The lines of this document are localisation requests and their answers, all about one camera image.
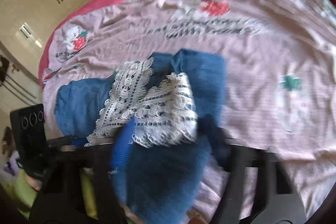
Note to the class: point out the pink strawberry print bedspread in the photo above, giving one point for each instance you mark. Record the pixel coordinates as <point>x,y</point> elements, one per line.
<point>280,57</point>

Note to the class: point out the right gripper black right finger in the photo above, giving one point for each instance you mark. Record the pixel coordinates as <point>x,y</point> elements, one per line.
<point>221,150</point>

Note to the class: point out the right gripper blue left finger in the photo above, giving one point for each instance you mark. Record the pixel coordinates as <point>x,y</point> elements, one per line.
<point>121,150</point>

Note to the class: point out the blue denim pants lace trim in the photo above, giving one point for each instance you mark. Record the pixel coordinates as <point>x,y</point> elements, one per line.
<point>165,99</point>

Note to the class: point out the left hand red nails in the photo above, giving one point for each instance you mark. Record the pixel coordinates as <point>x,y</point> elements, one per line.
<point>34,183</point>

